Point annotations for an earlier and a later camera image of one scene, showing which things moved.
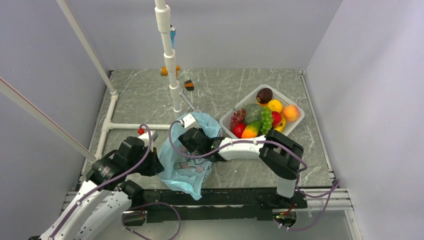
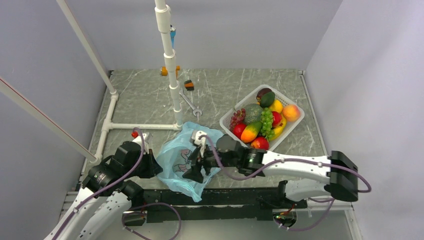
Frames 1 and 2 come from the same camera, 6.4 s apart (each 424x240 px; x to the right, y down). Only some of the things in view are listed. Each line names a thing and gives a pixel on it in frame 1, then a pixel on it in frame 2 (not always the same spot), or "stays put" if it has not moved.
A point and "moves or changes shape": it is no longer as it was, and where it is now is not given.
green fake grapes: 266,120 stays put
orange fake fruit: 251,129 stays put
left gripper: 155,167 stays put
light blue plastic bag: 180,167 moves or changes shape
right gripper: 190,149 -> 194,173
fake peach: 291,112 stays put
